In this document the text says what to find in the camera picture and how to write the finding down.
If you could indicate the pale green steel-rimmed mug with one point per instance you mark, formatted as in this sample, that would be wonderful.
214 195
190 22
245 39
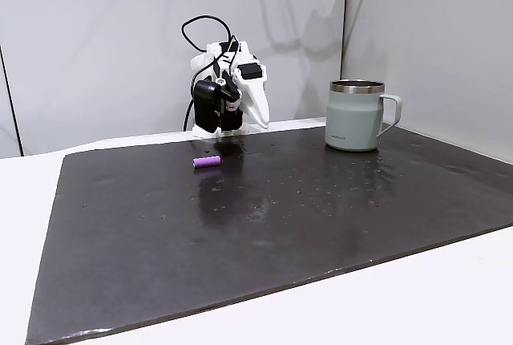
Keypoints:
352 120

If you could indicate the black table mat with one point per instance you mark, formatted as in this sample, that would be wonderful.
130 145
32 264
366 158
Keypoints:
240 232

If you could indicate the black camera box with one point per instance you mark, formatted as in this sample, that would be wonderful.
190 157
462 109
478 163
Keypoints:
206 104

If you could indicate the purple pen grip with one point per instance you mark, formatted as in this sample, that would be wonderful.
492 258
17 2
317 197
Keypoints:
207 161

